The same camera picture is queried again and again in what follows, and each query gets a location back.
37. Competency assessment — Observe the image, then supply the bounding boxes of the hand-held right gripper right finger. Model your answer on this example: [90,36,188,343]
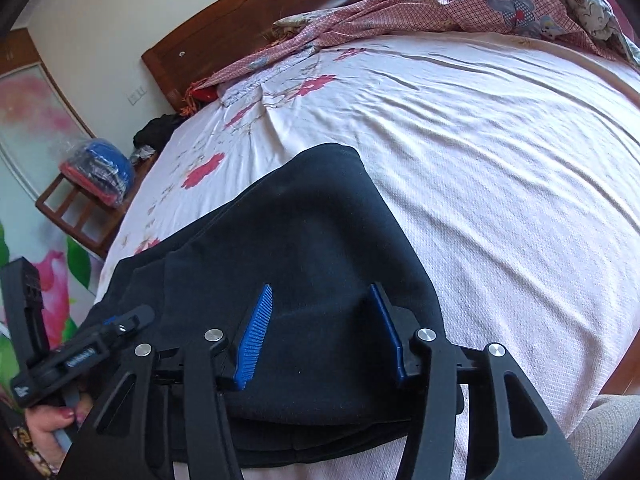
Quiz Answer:
[369,282,584,480]

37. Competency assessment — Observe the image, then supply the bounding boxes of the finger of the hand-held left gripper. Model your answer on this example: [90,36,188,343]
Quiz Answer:
[102,304,157,339]

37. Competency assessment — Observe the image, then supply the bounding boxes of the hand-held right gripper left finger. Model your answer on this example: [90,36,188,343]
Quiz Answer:
[65,284,275,480]

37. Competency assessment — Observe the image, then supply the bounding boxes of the black pants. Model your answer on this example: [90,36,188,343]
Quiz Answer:
[92,143,467,472]

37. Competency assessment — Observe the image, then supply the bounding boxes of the person's left hand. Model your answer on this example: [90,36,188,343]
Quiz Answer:
[26,394,94,462]

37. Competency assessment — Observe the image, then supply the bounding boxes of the wooden chair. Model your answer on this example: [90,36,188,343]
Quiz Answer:
[35,152,157,261]

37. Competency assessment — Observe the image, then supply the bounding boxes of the plastic bag of clothes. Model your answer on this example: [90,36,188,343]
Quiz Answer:
[59,138,136,209]

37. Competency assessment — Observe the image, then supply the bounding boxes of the flower print wardrobe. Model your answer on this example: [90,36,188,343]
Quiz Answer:
[0,27,103,371]

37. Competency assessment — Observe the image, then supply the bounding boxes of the pile of dark clothes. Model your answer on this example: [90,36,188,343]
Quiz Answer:
[132,113,184,154]

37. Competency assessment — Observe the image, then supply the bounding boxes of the red tasselled cloth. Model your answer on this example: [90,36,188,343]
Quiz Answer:
[182,80,219,113]

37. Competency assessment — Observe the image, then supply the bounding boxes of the person's beige clothing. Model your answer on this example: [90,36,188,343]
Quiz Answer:
[567,394,640,480]

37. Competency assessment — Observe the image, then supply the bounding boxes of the pale floral pillow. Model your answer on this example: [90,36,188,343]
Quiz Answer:
[219,45,322,107]

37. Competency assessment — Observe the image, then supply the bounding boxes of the wooden headboard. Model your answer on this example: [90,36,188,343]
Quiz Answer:
[141,0,377,117]

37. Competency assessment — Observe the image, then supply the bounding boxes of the beige floral pillow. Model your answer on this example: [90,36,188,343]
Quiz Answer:
[273,10,322,32]

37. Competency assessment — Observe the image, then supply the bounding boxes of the pink checkered quilt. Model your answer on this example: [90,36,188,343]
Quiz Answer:
[187,0,640,106]

